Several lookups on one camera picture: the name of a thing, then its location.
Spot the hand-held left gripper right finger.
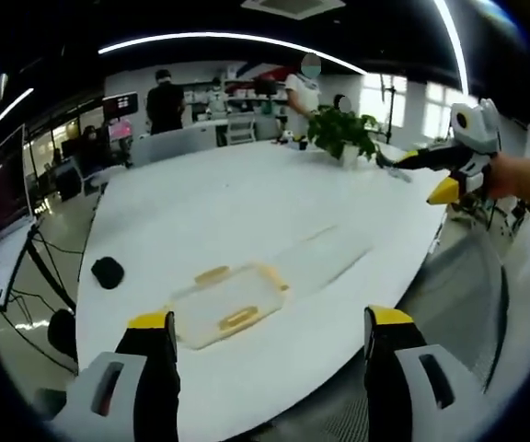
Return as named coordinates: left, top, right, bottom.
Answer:
left=363, top=304, right=480, bottom=442

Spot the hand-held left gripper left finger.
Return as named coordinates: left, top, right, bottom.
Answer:
left=64, top=310, right=182, bottom=442

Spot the clear plastic food container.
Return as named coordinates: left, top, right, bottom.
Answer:
left=166, top=262, right=291, bottom=350

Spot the person's right hand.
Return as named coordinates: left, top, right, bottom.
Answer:
left=485, top=151, right=530, bottom=206

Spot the black tripod stand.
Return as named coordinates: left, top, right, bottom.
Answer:
left=379, top=73, right=398, bottom=146

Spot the black round stool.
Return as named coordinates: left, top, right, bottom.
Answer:
left=47, top=308, right=78, bottom=365

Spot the green potted plant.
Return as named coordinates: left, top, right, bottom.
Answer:
left=307, top=104, right=381, bottom=168

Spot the grey mesh office chair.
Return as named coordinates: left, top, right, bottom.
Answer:
left=396, top=229, right=513, bottom=397

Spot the small black object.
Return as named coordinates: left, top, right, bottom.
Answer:
left=90, top=257, right=125, bottom=291

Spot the white office chair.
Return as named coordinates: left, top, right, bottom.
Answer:
left=225, top=112, right=257, bottom=147

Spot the computer monitor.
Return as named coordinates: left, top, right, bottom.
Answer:
left=0, top=123, right=34, bottom=244

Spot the grey desk divider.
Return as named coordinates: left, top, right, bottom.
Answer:
left=131, top=126, right=218, bottom=168

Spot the black cable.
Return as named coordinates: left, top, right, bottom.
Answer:
left=5, top=225, right=86, bottom=374

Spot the wall screen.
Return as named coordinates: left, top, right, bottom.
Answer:
left=102, top=91, right=139, bottom=122

